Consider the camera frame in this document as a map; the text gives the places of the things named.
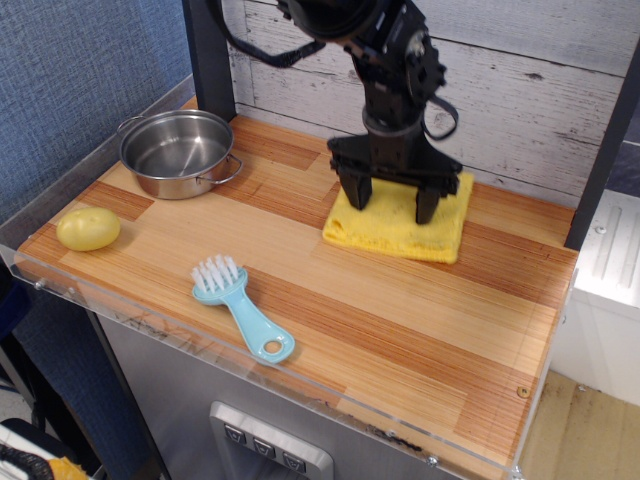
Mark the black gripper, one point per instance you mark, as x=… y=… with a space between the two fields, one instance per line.
x=397 y=151

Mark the yellow cloth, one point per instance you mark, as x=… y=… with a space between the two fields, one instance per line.
x=387 y=224

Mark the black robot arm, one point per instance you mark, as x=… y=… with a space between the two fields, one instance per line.
x=400 y=70

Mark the light blue scrub brush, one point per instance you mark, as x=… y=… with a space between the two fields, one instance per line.
x=219 y=281

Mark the stainless steel pot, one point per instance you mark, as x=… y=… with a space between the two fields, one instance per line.
x=178 y=154

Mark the white ridged side cabinet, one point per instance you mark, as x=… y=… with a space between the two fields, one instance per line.
x=597 y=343

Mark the silver dispenser button panel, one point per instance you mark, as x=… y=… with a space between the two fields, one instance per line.
x=253 y=449

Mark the yellow toy potato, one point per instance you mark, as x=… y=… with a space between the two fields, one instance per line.
x=88 y=229

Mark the yellow object bottom left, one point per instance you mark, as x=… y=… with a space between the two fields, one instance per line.
x=65 y=469

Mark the clear acrylic guard rail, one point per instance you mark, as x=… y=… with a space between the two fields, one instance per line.
x=401 y=369

